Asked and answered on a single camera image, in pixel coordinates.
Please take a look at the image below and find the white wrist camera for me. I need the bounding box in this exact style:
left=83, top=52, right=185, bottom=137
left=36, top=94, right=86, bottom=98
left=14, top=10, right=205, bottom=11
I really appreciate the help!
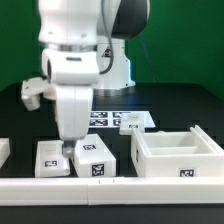
left=21, top=77, right=56, bottom=111

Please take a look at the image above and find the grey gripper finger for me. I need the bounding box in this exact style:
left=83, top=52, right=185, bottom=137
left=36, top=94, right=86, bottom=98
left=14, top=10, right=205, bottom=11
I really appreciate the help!
left=62, top=140, right=76, bottom=158

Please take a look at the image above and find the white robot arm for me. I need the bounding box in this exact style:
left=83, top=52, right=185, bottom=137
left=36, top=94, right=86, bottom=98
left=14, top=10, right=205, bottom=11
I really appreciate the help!
left=38, top=0, right=150, bottom=158

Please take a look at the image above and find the white left barrier rail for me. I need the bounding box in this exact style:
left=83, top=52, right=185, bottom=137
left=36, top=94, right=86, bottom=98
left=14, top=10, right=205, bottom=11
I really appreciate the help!
left=0, top=138, right=10, bottom=168

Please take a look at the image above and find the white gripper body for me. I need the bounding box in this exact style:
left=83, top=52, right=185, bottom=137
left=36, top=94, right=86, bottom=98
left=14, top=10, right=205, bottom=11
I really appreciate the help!
left=55, top=85, right=93, bottom=141

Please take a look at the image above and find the white front barrier rail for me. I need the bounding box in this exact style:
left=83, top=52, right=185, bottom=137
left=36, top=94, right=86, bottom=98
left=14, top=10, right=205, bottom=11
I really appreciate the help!
left=0, top=177, right=224, bottom=206

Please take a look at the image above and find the white barrier rail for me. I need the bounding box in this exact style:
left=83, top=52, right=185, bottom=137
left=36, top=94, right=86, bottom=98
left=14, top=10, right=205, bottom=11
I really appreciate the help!
left=0, top=177, right=224, bottom=206
left=0, top=138, right=10, bottom=168

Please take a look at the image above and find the white tag calibration sheet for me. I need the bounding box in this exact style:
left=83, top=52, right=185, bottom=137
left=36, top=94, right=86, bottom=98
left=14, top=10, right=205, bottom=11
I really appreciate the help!
left=89, top=111, right=155, bottom=128

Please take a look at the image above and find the white cabinet body box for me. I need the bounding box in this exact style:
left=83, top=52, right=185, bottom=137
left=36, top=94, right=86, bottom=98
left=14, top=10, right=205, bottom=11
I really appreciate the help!
left=131, top=126, right=224, bottom=177

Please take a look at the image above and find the white cabinet block with tags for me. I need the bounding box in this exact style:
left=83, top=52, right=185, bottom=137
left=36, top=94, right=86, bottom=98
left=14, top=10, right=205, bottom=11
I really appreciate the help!
left=73, top=134, right=116, bottom=178

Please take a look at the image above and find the grey cable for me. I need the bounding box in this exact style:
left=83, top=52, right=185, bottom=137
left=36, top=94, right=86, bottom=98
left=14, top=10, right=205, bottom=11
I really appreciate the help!
left=98, top=0, right=116, bottom=76

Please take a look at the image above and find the white door panel with handle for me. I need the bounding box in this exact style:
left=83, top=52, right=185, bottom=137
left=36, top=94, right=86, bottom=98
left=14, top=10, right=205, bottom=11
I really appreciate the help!
left=119, top=112, right=145, bottom=135

